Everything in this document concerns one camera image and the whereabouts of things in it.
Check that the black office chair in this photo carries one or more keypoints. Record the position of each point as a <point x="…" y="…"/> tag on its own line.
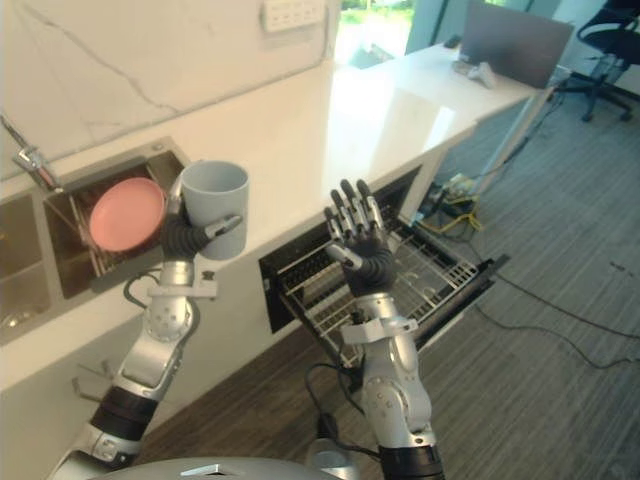
<point x="602" y="55"/>

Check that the chrome faucet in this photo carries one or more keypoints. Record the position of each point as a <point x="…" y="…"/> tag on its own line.
<point x="30" y="160"/>

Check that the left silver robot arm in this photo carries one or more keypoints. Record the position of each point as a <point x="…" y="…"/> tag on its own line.
<point x="150" y="350"/>

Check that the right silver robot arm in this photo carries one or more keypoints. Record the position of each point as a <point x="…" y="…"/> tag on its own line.
<point x="395" y="370"/>

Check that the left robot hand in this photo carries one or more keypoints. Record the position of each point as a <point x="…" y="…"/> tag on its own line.
<point x="179" y="239"/>

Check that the dishwasher drawer rack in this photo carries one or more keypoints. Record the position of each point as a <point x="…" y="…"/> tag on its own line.
<point x="370" y="280"/>

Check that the white table leg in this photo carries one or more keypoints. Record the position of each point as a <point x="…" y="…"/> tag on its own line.
<point x="517" y="137"/>

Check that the pink plate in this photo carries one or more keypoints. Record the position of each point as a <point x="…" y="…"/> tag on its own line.
<point x="128" y="215"/>

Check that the steel sink basin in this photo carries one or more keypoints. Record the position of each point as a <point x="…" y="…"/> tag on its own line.
<point x="75" y="225"/>

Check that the white game controller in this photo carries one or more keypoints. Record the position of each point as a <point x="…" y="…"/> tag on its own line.
<point x="477" y="71"/>

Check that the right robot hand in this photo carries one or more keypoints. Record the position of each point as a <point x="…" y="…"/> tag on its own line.
<point x="364" y="252"/>

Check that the white wall socket panel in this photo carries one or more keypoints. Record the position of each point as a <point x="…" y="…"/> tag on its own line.
<point x="291" y="12"/>

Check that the power strip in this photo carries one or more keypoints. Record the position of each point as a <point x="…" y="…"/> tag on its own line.
<point x="457" y="187"/>

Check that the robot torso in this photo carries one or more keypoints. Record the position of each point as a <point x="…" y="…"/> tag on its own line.
<point x="220" y="462"/>

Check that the grey laptop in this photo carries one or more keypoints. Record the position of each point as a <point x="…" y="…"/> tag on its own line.
<point x="515" y="42"/>

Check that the grey-blue cup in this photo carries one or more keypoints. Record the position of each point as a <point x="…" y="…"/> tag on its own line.
<point x="216" y="206"/>

